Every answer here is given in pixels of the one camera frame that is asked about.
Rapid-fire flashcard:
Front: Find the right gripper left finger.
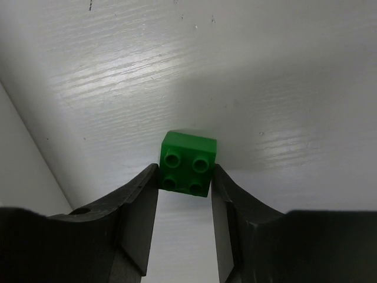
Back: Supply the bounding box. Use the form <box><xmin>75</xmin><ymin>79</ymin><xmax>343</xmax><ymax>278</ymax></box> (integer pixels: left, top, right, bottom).
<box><xmin>1</xmin><ymin>164</ymin><xmax>159</xmax><ymax>282</ymax></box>

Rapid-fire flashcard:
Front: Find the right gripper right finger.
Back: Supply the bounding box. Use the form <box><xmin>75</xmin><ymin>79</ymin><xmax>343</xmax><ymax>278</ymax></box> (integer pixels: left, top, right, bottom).
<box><xmin>211</xmin><ymin>165</ymin><xmax>376</xmax><ymax>282</ymax></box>

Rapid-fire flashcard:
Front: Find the green lego block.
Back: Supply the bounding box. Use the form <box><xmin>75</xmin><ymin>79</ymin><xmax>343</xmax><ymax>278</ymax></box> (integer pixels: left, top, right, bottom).
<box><xmin>158</xmin><ymin>131</ymin><xmax>217</xmax><ymax>198</ymax></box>

